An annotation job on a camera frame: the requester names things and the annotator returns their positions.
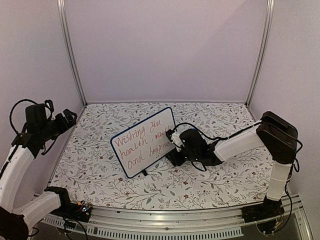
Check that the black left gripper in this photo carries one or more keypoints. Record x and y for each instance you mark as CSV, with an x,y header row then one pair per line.
x,y
65,125

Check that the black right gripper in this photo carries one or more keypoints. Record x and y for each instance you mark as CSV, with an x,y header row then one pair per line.
x,y
173,158

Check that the small blue-framed whiteboard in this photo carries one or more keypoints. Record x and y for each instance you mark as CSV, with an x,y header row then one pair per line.
x,y
143,144

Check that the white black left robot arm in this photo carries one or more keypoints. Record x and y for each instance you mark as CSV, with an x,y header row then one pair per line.
x,y
16,223

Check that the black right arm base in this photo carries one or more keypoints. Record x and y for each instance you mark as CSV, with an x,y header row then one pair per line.
x,y
266,211

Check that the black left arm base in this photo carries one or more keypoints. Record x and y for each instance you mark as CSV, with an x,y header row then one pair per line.
x,y
80,211

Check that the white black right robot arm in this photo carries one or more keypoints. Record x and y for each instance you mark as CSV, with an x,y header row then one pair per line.
x,y
272,132

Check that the floral patterned tablecloth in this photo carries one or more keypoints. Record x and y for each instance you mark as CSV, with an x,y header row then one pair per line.
x,y
90,171

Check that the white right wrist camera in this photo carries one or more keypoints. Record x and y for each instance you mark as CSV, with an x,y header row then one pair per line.
x,y
174,138

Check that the aluminium front rail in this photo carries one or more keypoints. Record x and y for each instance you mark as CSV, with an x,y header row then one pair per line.
x,y
226,223

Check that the right aluminium frame post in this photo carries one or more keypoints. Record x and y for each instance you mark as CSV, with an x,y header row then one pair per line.
x,y
270,4

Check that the aluminium frame post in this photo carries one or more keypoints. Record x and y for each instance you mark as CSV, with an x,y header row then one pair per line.
x,y
270,4
61,6

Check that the left aluminium frame post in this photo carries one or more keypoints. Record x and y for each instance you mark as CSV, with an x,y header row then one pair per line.
x,y
61,6

